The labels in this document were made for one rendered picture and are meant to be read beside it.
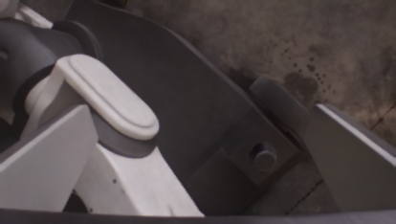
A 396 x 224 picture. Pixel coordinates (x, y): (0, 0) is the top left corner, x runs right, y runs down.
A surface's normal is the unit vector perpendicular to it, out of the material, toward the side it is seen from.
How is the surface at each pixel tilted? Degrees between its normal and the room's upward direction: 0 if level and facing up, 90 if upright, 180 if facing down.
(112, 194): 21
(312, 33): 0
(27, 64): 40
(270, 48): 0
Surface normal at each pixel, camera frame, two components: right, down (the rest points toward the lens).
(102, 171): -0.35, 0.07
